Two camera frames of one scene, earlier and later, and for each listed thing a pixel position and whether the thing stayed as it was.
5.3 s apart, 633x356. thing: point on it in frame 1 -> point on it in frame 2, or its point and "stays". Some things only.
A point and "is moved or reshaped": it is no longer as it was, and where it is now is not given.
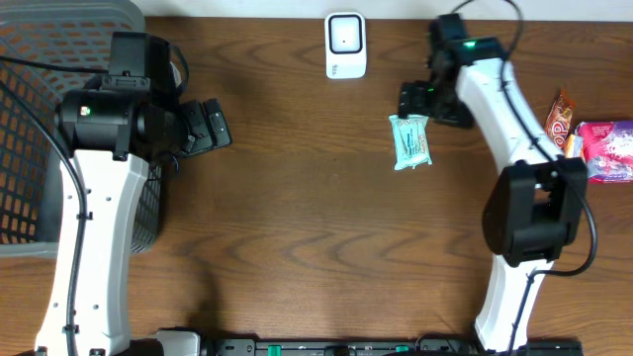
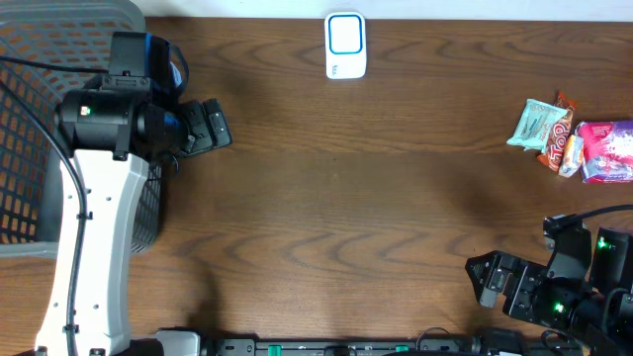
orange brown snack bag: x=558 y=120 stays
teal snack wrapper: x=411 y=144 is moved or reshaped
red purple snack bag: x=607 y=149 stays
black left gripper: x=199 y=128 stays
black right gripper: x=412 y=100 -> x=517 y=285
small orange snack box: x=574 y=146 stays
